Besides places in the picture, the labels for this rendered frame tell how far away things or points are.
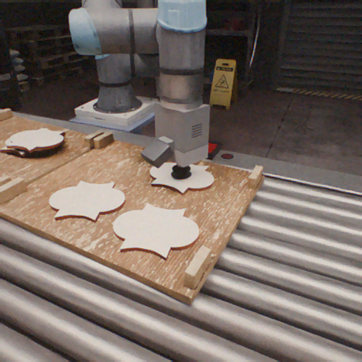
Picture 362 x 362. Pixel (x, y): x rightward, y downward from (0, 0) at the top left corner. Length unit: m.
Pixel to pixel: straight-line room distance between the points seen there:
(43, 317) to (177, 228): 0.22
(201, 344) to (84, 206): 0.30
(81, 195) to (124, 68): 0.64
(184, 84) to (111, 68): 0.64
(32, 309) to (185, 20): 0.45
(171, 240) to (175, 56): 0.28
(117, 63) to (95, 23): 0.53
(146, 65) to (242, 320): 0.91
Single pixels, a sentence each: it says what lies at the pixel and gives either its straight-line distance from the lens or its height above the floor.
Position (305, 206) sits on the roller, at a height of 0.91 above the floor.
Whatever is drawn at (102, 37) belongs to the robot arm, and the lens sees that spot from 0.59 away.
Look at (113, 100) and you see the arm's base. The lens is 1.14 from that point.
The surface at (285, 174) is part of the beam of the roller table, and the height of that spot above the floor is 0.91.
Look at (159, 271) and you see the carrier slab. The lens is 0.42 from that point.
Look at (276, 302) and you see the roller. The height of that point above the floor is 0.92.
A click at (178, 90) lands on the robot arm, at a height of 1.12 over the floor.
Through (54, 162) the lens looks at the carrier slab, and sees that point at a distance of 0.74.
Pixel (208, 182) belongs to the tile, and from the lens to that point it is 0.59.
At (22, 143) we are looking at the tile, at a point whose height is 0.97.
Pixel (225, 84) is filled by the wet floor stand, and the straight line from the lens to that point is 4.17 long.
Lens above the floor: 1.25
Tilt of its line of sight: 32 degrees down
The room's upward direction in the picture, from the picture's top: straight up
